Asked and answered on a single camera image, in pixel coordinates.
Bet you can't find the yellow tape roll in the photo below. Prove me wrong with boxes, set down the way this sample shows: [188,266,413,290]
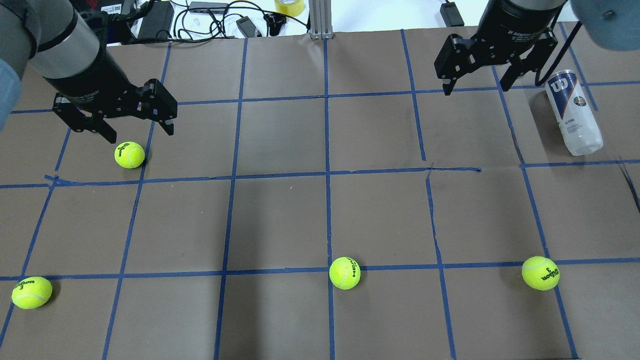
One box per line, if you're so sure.
[274,0,306,18]

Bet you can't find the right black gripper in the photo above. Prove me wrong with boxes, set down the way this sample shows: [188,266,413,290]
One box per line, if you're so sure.
[434,0,559,96]

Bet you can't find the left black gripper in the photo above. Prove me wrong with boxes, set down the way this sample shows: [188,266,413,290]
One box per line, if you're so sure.
[52,50,178,144]

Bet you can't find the clear tennis ball can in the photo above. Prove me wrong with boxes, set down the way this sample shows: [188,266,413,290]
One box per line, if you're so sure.
[545,69,604,157]

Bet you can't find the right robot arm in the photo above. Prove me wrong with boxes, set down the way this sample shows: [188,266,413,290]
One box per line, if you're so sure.
[434,0,639,95]

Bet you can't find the black power adapter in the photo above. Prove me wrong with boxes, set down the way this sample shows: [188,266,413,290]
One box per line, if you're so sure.
[439,0,466,28]

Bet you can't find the grey usb hub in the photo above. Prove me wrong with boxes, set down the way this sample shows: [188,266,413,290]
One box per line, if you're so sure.
[187,1,229,15]

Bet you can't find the tennis ball front centre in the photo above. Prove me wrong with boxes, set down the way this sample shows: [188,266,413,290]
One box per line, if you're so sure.
[329,256,362,290]

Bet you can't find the black power brick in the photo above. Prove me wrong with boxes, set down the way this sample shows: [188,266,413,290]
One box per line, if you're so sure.
[136,1,174,41]

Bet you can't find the tennis ball near left gripper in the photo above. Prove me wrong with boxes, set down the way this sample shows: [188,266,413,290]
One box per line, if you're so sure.
[114,141,146,169]

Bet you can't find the black cable bundle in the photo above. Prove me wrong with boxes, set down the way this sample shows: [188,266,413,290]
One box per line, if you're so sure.
[172,0,311,43]

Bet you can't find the tennis ball front corner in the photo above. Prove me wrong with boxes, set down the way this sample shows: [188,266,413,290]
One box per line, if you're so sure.
[11,276,53,310]

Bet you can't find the aluminium frame post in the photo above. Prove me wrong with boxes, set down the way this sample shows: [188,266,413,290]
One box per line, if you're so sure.
[308,0,334,40]

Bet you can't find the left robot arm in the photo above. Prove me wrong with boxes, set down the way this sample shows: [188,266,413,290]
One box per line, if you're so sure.
[0,0,178,144]

